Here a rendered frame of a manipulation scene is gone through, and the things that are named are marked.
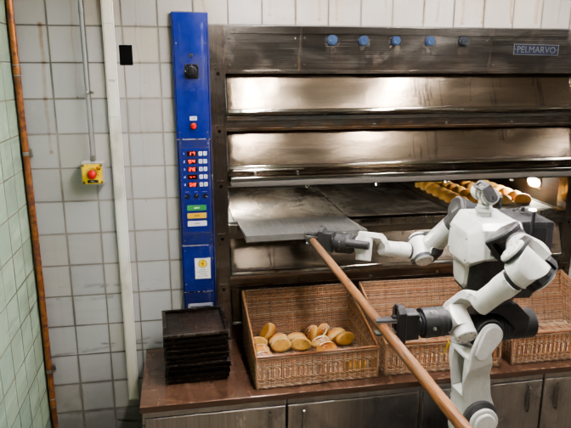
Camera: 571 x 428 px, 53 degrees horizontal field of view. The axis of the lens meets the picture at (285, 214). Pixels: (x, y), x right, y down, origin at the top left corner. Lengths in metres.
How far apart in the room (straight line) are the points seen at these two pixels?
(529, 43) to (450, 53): 0.42
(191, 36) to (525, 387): 2.19
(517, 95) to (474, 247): 1.27
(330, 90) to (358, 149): 0.32
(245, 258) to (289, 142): 0.61
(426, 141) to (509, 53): 0.59
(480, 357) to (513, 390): 0.72
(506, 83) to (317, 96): 0.98
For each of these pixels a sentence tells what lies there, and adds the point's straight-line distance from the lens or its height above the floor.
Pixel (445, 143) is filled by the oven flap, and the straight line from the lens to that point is 3.02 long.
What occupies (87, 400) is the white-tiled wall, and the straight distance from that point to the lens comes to 3.18.
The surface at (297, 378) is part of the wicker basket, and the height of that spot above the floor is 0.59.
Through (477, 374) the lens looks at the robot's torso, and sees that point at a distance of 2.33.
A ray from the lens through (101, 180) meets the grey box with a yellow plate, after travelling 2.69.
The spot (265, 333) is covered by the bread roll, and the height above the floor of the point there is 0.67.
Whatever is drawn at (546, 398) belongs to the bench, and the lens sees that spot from 3.08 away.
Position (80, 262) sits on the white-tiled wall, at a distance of 2.88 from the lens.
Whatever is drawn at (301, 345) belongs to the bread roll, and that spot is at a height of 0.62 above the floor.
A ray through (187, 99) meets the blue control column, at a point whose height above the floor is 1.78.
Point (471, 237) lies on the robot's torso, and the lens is 2.07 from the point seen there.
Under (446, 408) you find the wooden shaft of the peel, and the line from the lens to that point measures 1.37.
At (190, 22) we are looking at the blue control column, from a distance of 2.68.
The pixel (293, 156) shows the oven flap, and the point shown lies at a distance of 2.77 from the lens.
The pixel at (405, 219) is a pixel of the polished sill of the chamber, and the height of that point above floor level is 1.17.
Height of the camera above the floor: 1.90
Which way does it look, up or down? 14 degrees down
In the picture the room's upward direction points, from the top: straight up
